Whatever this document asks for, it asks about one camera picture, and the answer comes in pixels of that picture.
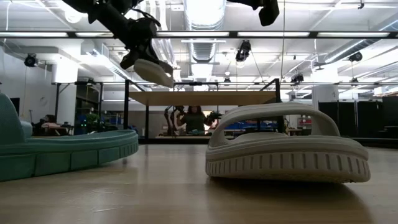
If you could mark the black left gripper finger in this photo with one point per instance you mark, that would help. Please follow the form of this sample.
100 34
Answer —
129 60
158 62

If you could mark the black background robot arm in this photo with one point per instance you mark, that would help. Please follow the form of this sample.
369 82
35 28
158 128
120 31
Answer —
171 118
213 117

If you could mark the light grey rubber slide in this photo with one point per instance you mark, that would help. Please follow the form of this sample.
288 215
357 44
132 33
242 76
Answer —
280 161
152 73

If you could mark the black background rack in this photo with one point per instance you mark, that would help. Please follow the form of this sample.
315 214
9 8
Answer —
57 102

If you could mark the black partition panels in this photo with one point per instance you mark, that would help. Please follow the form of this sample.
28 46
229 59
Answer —
348 118

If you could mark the person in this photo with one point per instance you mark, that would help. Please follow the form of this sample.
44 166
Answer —
194 119
49 123

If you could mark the blue storage bins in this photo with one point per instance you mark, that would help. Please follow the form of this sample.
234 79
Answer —
242 126

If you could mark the black aluminium table frame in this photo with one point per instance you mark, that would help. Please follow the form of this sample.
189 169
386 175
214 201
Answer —
174 140

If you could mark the white pillar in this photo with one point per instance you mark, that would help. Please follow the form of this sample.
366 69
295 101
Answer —
325 96

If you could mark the black overhead light bar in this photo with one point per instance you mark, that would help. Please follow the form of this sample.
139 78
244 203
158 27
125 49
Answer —
192 34

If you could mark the silver ventilation duct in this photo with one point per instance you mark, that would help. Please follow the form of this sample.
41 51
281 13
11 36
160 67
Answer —
203 51

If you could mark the black ceiling spotlight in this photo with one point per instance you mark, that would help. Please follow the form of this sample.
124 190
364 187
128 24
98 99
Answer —
297 78
356 57
244 49
31 60

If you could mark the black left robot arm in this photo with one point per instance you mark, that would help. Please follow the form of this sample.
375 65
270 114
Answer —
102 15

